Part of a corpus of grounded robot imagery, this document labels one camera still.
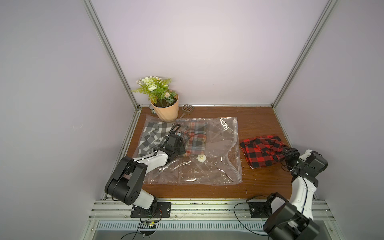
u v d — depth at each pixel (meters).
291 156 0.71
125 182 0.44
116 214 0.74
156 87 0.92
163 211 0.73
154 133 1.00
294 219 0.44
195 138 0.97
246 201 0.74
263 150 0.92
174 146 0.73
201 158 0.90
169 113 1.02
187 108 1.17
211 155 0.93
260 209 0.73
